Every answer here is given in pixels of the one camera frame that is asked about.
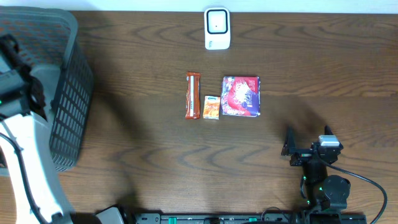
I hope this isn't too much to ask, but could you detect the purple red snack packet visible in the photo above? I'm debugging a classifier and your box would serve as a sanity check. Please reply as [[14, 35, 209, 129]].
[[221, 76, 261, 117]]

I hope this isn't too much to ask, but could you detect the orange tissue pack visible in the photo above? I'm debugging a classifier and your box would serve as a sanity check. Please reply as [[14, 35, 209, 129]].
[[203, 96, 220, 119]]

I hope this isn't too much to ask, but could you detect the orange red snack bar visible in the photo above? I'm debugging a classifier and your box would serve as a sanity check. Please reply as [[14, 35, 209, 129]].
[[185, 72, 200, 119]]

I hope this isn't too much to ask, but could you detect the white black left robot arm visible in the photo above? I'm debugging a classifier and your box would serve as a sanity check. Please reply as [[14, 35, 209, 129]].
[[1, 34, 74, 223]]

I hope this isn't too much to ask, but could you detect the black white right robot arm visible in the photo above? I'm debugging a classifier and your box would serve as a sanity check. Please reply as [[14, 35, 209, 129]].
[[281, 126, 351, 212]]

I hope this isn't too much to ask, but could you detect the white barcode scanner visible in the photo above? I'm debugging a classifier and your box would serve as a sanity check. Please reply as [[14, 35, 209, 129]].
[[204, 7, 231, 50]]

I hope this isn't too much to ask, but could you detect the grey plastic basket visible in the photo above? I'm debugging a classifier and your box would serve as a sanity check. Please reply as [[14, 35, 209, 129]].
[[1, 6, 94, 172]]

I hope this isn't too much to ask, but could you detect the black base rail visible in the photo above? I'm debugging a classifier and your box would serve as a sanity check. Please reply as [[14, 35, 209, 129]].
[[93, 205, 368, 224]]

